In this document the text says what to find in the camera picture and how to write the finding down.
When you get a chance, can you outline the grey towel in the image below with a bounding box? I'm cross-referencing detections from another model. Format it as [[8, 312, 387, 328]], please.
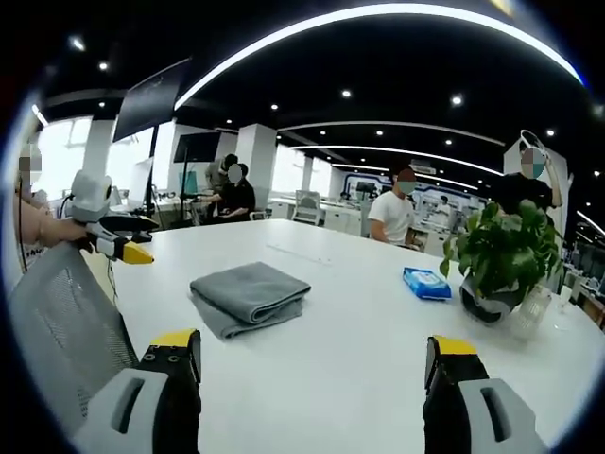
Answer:
[[189, 260, 313, 341]]

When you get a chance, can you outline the person's left hand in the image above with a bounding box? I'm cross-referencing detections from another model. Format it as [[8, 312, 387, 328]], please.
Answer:
[[41, 218, 94, 248]]

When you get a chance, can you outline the grey mesh office chair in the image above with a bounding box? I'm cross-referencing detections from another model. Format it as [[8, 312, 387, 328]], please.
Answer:
[[6, 244, 141, 429]]

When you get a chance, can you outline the black screen on stand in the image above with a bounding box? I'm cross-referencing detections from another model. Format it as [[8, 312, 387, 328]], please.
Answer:
[[172, 131, 222, 165]]

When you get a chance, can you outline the grey and black plant pot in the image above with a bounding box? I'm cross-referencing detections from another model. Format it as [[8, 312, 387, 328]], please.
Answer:
[[458, 273, 522, 325]]

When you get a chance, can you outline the blue wet wipes packet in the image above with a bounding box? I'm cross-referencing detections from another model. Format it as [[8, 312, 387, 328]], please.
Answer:
[[402, 266, 453, 301]]

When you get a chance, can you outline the green leafy plant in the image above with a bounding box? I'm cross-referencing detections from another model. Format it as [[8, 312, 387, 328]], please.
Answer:
[[439, 199, 566, 305]]

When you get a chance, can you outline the curved ceiling light strip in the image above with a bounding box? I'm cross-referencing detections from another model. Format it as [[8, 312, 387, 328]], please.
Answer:
[[173, 1, 593, 113]]

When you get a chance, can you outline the white ring-shaped headset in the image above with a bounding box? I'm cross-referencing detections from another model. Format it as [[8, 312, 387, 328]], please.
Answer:
[[518, 129, 552, 165]]

